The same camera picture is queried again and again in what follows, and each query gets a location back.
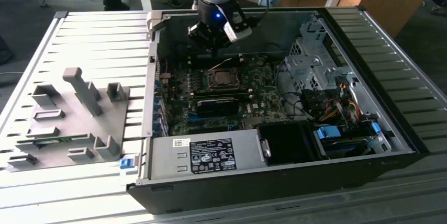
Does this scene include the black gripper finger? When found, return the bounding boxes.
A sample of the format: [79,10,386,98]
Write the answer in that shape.
[213,28,233,58]
[187,23,216,58]

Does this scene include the silver topped CPU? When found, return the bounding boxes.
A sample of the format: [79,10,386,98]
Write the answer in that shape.
[213,71,237,85]

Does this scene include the metal socket cover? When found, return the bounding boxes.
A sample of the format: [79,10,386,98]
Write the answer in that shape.
[207,68,244,88]

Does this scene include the CPU socket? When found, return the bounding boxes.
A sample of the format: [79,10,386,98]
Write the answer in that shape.
[205,68,245,90]

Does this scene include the black RAM slot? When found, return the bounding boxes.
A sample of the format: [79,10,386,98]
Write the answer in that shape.
[192,89,248,99]

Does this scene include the metal drive cage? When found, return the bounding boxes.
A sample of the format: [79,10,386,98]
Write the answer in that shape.
[283,12,363,92]

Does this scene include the green motherboard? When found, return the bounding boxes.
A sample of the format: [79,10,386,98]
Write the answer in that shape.
[153,55,317,138]

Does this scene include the black rectangular heatsink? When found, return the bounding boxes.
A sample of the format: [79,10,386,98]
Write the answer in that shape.
[195,97,241,117]

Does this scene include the black chair base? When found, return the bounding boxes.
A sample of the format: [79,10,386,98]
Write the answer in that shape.
[103,0,131,12]

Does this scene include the black fan shroud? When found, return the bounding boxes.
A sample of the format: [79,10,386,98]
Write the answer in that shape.
[257,122,329,167]

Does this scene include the hard disk in blue carrier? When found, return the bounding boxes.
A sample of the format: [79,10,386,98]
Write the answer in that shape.
[311,125,374,158]

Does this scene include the silver power supply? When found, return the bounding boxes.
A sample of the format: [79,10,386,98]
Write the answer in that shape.
[147,129,271,180]

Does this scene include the grey parts rack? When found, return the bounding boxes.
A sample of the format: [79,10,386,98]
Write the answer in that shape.
[5,66,131,174]

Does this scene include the blue case latch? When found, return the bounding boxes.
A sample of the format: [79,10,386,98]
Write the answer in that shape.
[117,158,136,170]

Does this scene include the green RAM stick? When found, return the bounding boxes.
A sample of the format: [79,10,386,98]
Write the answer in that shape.
[33,134,85,148]

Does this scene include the black open PC case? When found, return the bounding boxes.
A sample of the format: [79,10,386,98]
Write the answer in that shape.
[125,6,432,216]

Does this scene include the grey flat wire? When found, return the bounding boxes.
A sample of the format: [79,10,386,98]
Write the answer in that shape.
[289,100,317,121]

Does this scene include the yellow red power wires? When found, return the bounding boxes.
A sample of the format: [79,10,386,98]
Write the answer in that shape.
[323,97,362,123]

